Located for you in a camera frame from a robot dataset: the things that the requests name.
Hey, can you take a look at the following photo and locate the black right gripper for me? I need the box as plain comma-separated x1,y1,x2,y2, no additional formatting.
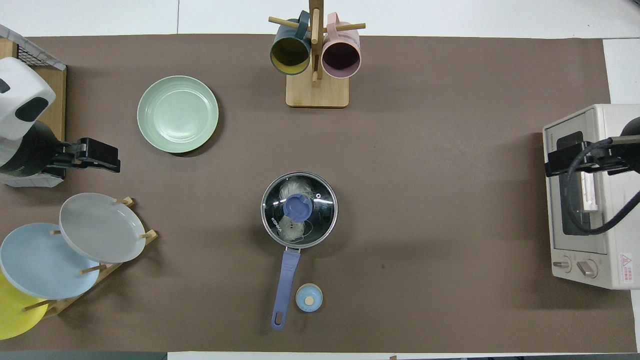
545,141,631,177

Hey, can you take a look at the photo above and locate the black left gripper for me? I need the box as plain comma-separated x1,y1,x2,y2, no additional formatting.
64,137,121,174

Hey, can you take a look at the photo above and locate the clear plastic bag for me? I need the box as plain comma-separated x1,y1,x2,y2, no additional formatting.
277,177,317,246

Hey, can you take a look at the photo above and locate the glass lid with blue knob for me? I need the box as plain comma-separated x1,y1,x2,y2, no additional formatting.
260,171,339,249

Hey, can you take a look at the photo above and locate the grey plate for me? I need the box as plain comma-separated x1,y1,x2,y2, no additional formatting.
59,192,147,264

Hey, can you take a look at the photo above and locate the light green plate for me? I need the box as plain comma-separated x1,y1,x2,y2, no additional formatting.
137,75,220,154

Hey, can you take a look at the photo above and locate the light blue plate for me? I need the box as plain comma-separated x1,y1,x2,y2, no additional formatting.
0,223,101,301

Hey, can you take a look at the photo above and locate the wooden plate rack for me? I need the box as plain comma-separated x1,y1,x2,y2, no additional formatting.
20,196,159,317

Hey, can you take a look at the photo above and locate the yellow plate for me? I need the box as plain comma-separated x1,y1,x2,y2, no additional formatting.
0,270,49,341

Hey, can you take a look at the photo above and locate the beige toaster oven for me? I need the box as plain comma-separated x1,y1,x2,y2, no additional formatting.
543,104,640,291

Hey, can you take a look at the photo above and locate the grey patterned cloth bag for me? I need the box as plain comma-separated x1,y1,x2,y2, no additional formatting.
0,170,66,189

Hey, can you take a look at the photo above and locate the brown table mat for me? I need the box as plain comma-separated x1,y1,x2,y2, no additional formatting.
0,34,638,353

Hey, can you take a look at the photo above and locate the dark teal mug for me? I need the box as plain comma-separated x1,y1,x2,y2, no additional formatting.
270,11,312,76

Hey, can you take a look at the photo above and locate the wooden mug tree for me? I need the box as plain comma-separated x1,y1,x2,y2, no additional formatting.
268,0,366,109

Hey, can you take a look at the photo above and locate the pink mug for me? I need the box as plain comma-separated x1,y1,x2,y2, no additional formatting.
321,12,362,79

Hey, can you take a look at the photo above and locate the small blue round lid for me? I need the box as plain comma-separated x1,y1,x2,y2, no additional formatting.
295,283,324,313

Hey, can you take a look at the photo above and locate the wire basket on wood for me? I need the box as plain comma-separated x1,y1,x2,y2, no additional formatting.
0,37,67,142

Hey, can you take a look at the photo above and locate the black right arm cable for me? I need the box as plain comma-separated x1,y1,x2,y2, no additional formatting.
566,137,640,236

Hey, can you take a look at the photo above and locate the black wire basket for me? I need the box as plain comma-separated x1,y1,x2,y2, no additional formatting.
0,24,67,71

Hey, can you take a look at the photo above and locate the black pot with blue handle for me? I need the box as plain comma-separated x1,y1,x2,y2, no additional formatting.
260,171,339,331

